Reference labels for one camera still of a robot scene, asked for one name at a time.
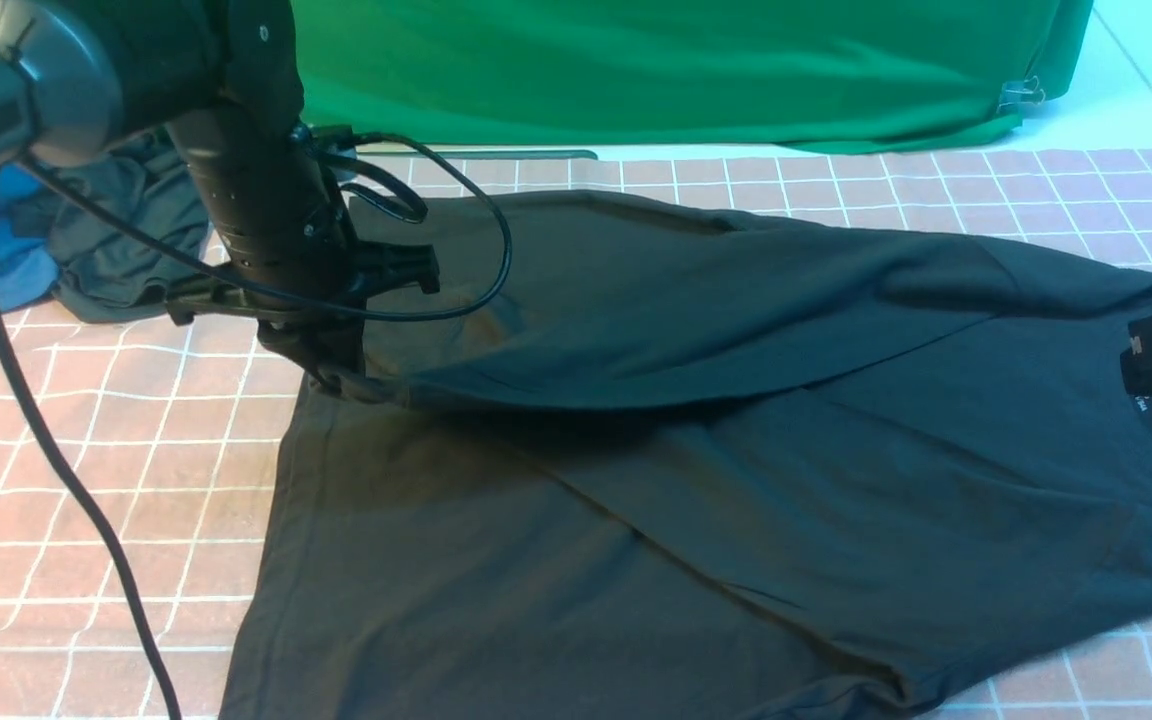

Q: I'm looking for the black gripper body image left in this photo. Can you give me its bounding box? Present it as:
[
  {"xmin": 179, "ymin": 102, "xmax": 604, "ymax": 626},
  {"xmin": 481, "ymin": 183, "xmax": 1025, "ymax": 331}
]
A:
[{"xmin": 165, "ymin": 241, "xmax": 442, "ymax": 396}]

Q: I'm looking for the dark gray long-sleeved shirt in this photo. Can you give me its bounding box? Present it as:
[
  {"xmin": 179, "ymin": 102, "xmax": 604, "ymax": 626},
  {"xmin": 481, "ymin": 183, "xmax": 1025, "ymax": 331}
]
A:
[{"xmin": 219, "ymin": 191, "xmax": 1152, "ymax": 719}]

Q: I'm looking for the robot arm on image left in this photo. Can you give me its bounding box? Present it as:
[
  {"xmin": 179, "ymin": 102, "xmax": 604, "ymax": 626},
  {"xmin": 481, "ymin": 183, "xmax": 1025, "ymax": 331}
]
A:
[{"xmin": 0, "ymin": 1, "xmax": 440, "ymax": 402}]

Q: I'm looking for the pink grid tablecloth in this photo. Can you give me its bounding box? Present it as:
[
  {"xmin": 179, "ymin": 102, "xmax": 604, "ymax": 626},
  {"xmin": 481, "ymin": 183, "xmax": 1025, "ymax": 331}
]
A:
[{"xmin": 0, "ymin": 149, "xmax": 1152, "ymax": 719}]

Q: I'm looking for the dark crumpled garment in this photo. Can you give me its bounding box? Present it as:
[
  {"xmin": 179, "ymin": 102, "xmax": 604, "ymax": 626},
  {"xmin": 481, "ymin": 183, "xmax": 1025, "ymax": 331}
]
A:
[{"xmin": 44, "ymin": 131, "xmax": 211, "ymax": 324}]

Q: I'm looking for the metal binder clip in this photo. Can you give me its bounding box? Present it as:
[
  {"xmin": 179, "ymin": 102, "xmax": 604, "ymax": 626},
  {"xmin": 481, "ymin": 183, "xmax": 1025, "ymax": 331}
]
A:
[{"xmin": 996, "ymin": 76, "xmax": 1047, "ymax": 115}]

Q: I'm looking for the green backdrop cloth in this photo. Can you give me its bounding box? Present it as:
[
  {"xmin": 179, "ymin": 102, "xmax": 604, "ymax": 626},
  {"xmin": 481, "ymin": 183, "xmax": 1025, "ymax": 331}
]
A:
[{"xmin": 293, "ymin": 1, "xmax": 1093, "ymax": 154}]

